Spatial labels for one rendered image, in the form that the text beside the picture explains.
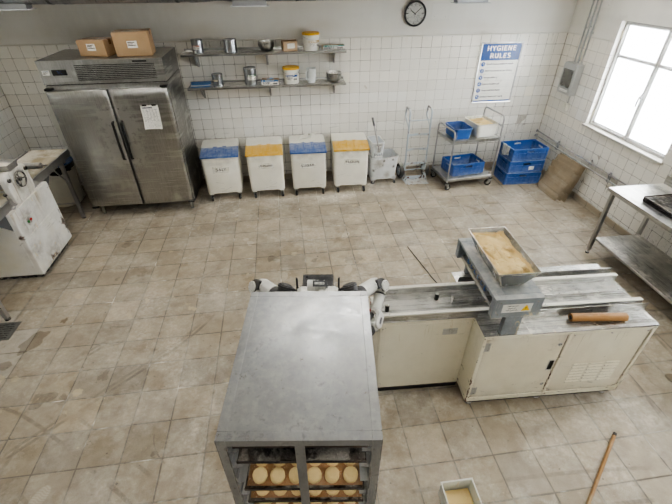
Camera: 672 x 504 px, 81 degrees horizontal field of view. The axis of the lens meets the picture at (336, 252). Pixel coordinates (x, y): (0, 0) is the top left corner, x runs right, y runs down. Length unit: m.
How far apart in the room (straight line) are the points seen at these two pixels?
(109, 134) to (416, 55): 4.38
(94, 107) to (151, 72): 0.84
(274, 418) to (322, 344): 0.32
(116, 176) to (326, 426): 5.37
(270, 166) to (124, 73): 2.11
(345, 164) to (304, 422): 5.17
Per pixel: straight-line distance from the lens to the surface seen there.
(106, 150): 6.11
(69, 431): 3.95
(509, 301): 2.80
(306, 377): 1.37
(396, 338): 3.04
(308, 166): 6.09
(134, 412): 3.82
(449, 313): 3.00
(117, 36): 5.81
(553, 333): 3.22
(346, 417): 1.28
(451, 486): 3.18
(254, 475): 1.57
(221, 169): 6.14
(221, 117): 6.56
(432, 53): 6.71
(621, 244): 5.79
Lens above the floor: 2.91
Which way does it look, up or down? 36 degrees down
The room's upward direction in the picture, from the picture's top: straight up
